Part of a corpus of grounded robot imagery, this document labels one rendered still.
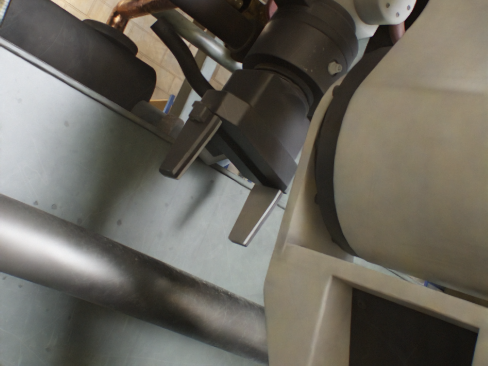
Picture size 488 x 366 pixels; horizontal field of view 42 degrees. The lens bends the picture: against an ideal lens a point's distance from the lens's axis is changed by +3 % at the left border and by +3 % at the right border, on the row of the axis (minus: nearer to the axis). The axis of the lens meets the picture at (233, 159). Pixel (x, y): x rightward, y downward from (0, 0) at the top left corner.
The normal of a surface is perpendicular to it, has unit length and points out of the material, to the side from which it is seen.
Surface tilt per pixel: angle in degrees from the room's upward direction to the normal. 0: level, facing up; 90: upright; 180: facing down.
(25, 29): 101
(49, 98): 90
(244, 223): 79
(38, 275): 139
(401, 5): 90
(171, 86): 90
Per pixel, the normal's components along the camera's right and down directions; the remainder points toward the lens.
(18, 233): 0.65, -0.11
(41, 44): 0.43, 0.36
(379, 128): -0.67, -0.22
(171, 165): -0.51, -0.58
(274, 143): 0.70, 0.15
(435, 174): -0.71, 0.00
